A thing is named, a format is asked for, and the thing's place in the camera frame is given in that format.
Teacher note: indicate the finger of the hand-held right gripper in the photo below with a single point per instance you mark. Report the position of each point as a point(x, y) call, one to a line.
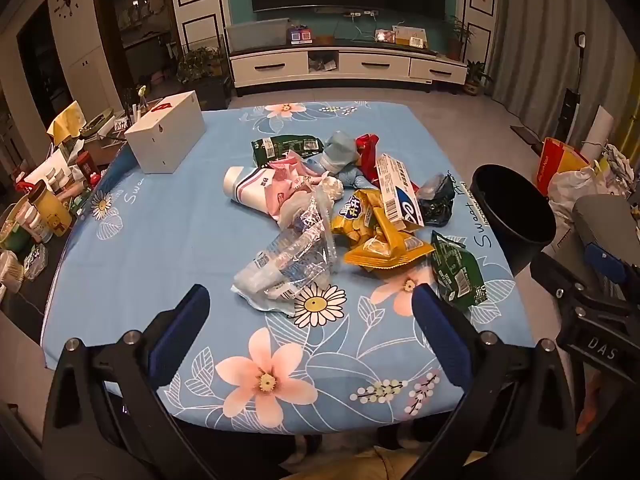
point(605, 260)
point(565, 285)

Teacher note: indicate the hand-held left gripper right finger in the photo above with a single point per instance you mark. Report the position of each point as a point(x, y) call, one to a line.
point(442, 335)

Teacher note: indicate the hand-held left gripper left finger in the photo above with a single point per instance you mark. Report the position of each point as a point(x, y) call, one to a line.
point(177, 335)

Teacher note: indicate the green snack packet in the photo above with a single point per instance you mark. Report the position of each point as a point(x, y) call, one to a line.
point(457, 270)
point(285, 147)

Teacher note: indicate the black trash bin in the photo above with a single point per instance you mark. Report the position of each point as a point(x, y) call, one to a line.
point(515, 220)

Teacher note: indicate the yellow snack packet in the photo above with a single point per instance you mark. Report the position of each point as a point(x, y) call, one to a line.
point(357, 215)
point(387, 250)

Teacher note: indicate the clear plastic bag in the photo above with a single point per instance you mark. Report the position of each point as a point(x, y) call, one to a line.
point(290, 265)

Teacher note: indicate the dark crinkled plastic wrapper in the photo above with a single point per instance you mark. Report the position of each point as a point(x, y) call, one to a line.
point(437, 200)

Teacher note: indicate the white blue toothpaste box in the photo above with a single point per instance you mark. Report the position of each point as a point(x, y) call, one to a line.
point(397, 190)

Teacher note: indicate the white paper cup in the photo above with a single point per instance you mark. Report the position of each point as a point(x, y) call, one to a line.
point(245, 187)

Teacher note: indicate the white tissue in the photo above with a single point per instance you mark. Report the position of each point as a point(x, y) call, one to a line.
point(330, 190)

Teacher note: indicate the pink packet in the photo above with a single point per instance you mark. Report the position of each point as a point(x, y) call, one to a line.
point(287, 180)

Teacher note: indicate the red snack wrapper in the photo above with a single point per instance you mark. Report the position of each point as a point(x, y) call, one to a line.
point(367, 152)

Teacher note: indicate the light blue cloth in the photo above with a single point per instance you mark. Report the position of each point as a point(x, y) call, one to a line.
point(340, 152)

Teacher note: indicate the person's right forearm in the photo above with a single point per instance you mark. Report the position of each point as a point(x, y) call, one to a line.
point(586, 410)

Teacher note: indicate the white plastic bags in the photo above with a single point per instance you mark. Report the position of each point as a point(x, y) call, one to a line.
point(585, 185)

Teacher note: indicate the blue floral tablecloth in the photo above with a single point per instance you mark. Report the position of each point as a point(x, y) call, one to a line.
point(175, 230)

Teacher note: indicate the red yellow shopping bag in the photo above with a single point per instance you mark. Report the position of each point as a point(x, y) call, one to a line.
point(555, 165)

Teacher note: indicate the white paper roll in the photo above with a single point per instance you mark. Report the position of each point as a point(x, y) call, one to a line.
point(600, 127)

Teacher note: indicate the upright vacuum cleaner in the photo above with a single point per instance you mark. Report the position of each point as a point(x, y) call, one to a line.
point(572, 100)

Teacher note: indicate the yellow jar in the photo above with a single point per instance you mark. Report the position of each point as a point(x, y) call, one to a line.
point(50, 210)

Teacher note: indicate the cluster of bottles and jars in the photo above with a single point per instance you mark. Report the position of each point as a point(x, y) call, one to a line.
point(65, 175)

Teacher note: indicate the small potted plant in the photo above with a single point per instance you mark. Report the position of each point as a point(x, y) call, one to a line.
point(475, 77)

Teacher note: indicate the grey curtain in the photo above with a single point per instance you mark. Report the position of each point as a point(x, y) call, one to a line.
point(540, 35)

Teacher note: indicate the yellow cloth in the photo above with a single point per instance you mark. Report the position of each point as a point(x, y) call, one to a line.
point(65, 122)

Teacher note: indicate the black stand with plants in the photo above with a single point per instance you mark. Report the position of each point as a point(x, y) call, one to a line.
point(202, 75)

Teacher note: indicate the tall potted plant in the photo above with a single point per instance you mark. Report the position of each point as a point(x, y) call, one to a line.
point(457, 35)

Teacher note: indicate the white tv cabinet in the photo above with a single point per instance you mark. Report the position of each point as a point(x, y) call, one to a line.
point(280, 65)

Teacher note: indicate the glass tank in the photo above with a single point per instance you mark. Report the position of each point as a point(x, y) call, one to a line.
point(257, 35)

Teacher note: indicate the small display box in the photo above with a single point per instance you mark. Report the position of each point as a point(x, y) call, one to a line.
point(300, 35)

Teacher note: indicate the photo frame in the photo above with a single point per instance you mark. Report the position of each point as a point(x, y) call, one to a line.
point(385, 36)

